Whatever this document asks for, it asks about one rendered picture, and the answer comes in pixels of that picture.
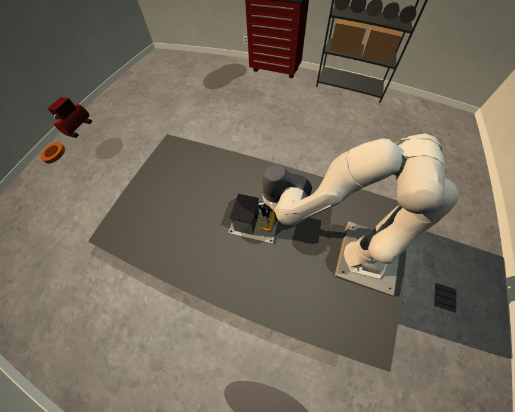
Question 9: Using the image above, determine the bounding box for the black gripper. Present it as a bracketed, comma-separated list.
[258, 201, 278, 225]

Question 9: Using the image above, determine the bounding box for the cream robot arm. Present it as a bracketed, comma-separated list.
[262, 134, 459, 279]

